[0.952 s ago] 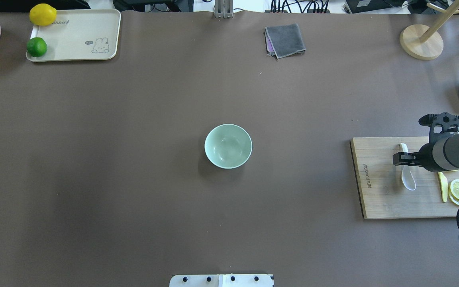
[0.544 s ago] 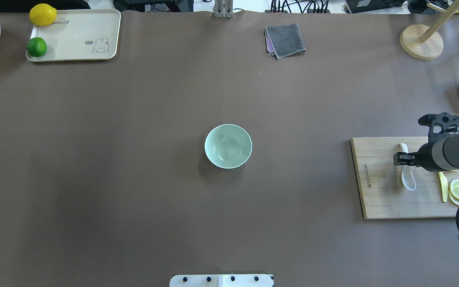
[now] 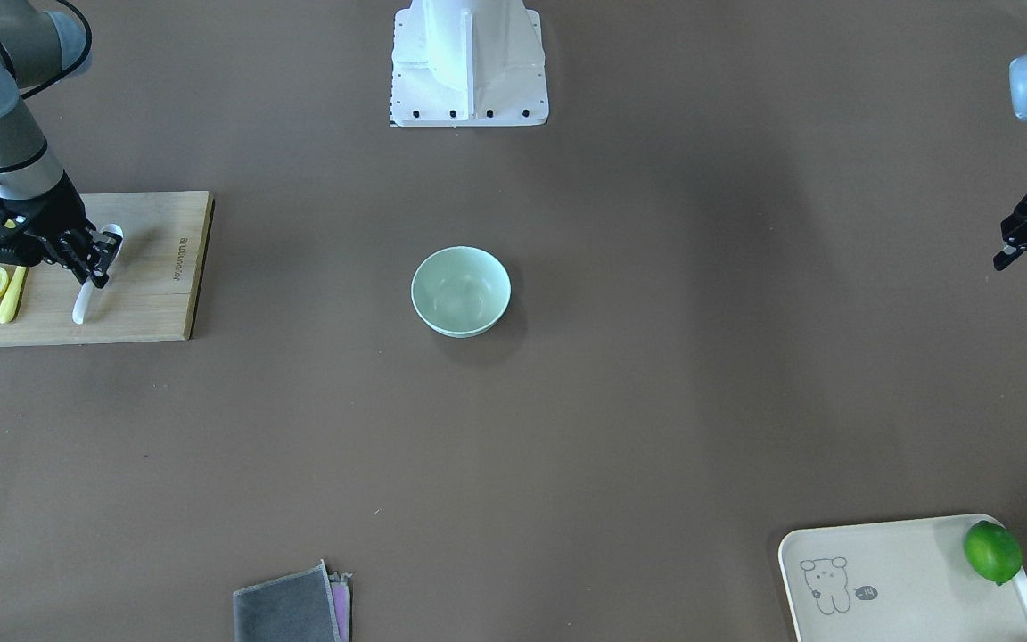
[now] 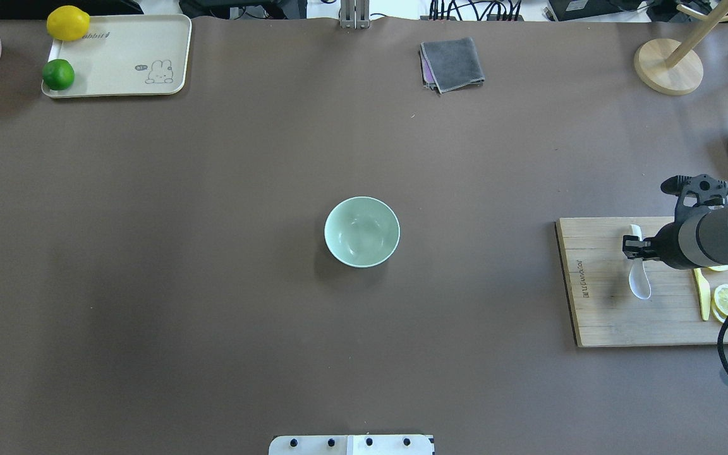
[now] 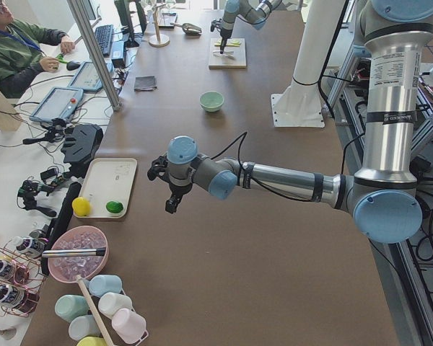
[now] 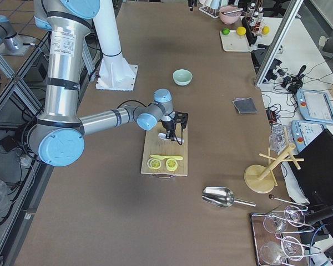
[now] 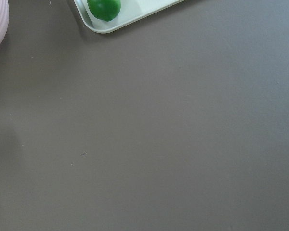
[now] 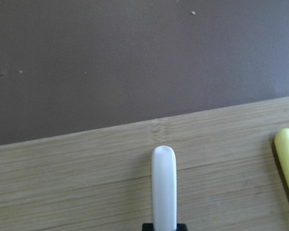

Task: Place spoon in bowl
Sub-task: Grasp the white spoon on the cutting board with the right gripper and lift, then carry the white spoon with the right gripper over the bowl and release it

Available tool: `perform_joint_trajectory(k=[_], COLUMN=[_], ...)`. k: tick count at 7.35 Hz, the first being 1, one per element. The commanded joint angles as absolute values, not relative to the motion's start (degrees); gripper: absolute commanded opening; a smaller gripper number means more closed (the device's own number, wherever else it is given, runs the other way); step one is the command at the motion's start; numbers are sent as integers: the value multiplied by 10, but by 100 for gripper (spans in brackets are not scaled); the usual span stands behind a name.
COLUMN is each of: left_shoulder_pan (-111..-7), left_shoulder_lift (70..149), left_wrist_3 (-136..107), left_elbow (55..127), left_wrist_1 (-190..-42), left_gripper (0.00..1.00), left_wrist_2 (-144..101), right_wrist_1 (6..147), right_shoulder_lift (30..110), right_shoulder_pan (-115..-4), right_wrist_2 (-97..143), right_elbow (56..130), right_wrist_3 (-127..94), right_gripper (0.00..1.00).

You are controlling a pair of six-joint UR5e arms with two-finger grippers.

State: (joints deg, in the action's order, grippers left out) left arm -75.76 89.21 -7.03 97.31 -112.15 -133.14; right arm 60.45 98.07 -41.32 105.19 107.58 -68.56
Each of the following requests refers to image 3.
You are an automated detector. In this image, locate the pale green bowl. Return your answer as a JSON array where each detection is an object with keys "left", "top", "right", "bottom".
[{"left": 410, "top": 246, "right": 511, "bottom": 340}]

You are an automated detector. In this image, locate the wooden cutting board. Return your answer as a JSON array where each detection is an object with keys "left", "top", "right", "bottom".
[{"left": 0, "top": 191, "right": 215, "bottom": 347}]

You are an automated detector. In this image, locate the green lime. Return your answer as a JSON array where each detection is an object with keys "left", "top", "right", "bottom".
[{"left": 963, "top": 520, "right": 1023, "bottom": 586}]

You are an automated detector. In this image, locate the cream plastic tray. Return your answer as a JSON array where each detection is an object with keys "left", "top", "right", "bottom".
[{"left": 777, "top": 514, "right": 1027, "bottom": 641}]

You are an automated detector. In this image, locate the grey folded cloth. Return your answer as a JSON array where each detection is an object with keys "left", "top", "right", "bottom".
[{"left": 233, "top": 561, "right": 353, "bottom": 641}]

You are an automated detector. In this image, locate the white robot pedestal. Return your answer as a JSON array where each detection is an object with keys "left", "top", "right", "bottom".
[{"left": 389, "top": 1, "right": 550, "bottom": 128}]

